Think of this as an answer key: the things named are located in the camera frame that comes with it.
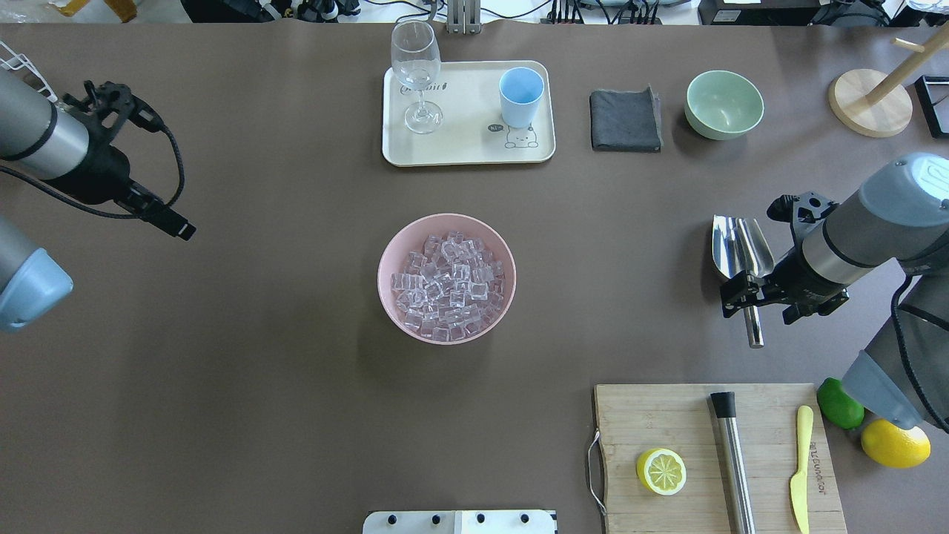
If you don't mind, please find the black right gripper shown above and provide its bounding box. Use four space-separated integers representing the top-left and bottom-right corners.
721 191 850 325

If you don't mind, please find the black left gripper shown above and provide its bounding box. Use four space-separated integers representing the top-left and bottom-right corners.
62 80 196 241

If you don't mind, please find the steel ice scoop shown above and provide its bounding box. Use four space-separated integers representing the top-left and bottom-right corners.
712 215 776 349

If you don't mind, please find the pink bowl of ice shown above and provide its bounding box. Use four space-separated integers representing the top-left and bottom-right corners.
377 214 518 345

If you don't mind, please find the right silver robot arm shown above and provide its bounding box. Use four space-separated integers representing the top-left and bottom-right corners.
721 152 948 430

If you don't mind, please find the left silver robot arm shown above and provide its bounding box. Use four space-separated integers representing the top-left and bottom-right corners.
1 70 196 332

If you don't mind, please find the white cup rack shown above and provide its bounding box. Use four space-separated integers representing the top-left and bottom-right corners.
1 41 59 102

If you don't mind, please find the wooden cup tree stand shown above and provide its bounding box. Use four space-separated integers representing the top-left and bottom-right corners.
827 24 948 138

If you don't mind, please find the light blue cup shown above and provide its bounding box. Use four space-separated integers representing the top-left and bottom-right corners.
499 67 546 128

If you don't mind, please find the green lime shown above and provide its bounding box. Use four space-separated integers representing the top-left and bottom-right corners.
816 378 865 430

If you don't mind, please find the steel muddler black tip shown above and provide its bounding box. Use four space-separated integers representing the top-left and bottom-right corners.
710 391 757 533

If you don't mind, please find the yellow lemon right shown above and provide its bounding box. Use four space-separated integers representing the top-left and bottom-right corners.
860 419 931 469

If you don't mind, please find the mint green bowl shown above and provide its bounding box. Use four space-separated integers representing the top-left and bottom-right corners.
685 70 765 141

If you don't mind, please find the yellow plastic knife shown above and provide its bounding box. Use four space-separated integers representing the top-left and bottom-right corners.
789 405 814 533

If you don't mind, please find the bamboo cutting board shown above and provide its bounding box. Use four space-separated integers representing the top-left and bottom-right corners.
594 384 818 533

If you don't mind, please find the black wine glass rack tray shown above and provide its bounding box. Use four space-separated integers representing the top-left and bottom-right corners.
914 76 948 139

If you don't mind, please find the beige serving tray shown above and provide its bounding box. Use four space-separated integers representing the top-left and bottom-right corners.
382 60 556 167

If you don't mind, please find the clear wine glass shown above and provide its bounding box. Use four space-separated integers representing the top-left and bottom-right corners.
391 20 442 134

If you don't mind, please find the aluminium frame post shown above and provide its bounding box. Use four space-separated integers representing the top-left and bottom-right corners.
444 0 483 35

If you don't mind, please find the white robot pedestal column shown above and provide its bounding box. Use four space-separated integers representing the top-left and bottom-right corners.
362 508 558 533

